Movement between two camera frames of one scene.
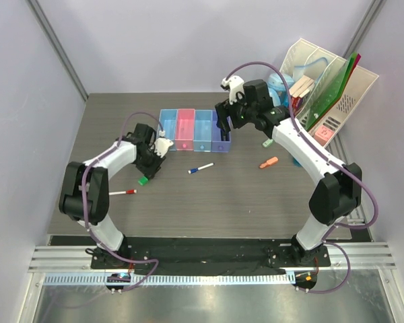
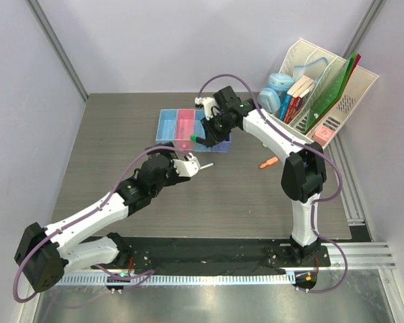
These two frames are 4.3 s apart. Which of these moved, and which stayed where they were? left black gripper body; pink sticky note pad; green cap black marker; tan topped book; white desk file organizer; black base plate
Moved: green cap black marker; left black gripper body
Stayed: white desk file organizer; tan topped book; black base plate; pink sticky note pad
